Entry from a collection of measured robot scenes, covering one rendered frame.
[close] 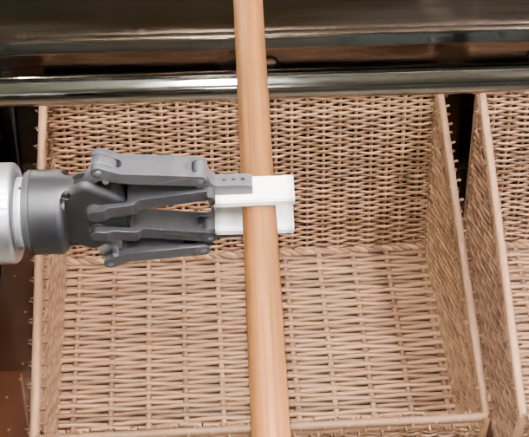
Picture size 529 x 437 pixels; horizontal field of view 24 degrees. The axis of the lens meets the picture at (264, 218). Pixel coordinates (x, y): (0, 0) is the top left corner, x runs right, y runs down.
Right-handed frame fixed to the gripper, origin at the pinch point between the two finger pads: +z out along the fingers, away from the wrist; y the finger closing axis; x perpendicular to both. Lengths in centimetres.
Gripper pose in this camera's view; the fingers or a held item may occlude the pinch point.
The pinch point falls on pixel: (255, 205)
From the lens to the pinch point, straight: 111.4
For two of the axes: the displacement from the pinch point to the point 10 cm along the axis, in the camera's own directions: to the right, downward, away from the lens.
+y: 0.0, 6.6, 7.5
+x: 0.4, 7.5, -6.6
